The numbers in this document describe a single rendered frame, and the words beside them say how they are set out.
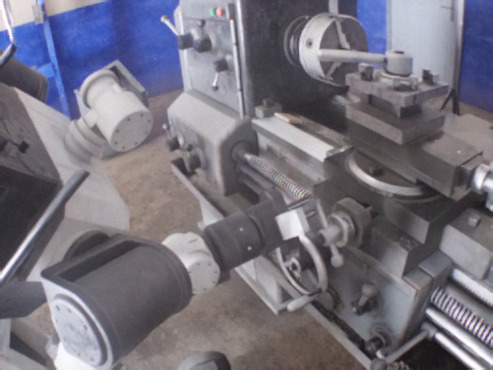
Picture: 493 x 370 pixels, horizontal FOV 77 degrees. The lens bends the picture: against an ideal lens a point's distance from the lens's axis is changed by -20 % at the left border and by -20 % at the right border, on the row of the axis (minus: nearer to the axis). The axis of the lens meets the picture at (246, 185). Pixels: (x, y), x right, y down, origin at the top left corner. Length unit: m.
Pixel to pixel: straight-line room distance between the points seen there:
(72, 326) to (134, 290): 0.08
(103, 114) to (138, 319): 0.25
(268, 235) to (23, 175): 0.44
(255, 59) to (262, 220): 0.74
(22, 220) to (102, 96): 0.20
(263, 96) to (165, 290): 1.02
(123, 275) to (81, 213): 0.09
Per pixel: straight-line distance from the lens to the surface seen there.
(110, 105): 0.48
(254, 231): 0.64
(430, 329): 0.94
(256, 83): 1.31
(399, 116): 0.78
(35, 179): 0.39
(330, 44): 1.21
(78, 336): 0.38
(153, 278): 0.40
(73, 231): 0.43
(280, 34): 1.33
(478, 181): 0.72
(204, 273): 0.60
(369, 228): 0.77
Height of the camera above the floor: 1.36
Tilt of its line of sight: 32 degrees down
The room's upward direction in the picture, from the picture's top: 6 degrees counter-clockwise
